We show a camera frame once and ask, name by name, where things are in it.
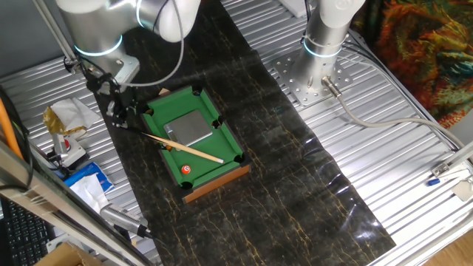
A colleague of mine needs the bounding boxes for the aluminium pole with clamp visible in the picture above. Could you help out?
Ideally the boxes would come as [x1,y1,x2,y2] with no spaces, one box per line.
[31,0,81,73]

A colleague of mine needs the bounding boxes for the aluminium frame beam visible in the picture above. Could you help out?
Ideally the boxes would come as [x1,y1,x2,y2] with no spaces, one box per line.
[0,140,156,266]

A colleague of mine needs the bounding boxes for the silver ribbed handheld device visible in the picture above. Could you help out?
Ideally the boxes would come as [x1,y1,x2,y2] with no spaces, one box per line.
[99,202,149,237]

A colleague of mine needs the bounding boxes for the aluminium profile bracket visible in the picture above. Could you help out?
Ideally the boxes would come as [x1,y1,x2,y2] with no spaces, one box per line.
[430,140,473,178]

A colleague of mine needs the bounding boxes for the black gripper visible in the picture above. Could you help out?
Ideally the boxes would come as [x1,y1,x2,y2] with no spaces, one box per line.
[106,86,137,130]

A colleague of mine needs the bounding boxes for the wooden pool cue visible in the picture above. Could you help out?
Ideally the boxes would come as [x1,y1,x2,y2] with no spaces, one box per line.
[127,127,225,165]

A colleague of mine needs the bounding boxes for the blue tissue pack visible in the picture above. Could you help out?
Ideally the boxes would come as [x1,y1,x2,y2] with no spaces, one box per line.
[63,161,115,212]

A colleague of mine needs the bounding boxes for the thin grey wrist cable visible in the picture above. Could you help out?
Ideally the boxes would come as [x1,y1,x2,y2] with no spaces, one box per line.
[120,0,186,89]

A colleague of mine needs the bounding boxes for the thick grey robot cable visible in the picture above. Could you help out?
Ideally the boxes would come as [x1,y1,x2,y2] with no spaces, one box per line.
[321,75,473,151]

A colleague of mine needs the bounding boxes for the silver digital scale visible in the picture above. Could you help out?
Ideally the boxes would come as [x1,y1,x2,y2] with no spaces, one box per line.
[163,109,214,148]

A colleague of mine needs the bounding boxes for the black keyboard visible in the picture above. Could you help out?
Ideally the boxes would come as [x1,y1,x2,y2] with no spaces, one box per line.
[0,197,56,266]

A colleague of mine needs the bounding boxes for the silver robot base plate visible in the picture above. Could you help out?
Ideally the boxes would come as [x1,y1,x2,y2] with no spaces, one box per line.
[273,50,354,108]

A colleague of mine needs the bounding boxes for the silver camera mount bracket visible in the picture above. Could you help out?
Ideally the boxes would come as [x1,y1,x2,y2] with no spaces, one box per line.
[114,55,140,84]

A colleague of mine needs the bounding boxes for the black marble pattern mat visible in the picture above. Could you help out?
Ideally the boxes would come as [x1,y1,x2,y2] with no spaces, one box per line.
[77,0,397,266]

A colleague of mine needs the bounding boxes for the colourful patterned cloth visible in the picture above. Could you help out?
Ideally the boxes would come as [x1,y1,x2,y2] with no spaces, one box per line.
[350,0,473,130]

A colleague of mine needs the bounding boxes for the green mini pool table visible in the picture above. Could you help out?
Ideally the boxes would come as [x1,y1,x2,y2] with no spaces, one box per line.
[139,85,252,205]

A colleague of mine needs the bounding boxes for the gold white crumpled paper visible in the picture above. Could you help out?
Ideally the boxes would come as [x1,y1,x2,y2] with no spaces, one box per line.
[43,97,103,140]

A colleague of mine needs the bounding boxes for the orange tube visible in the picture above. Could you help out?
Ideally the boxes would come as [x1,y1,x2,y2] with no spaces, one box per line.
[0,98,24,160]

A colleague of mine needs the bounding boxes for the brown cardboard box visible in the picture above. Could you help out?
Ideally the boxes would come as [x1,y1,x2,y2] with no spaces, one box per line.
[33,242,104,266]

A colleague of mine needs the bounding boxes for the red emergency stop box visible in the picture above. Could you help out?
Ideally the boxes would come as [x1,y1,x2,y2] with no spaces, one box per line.
[51,132,88,168]

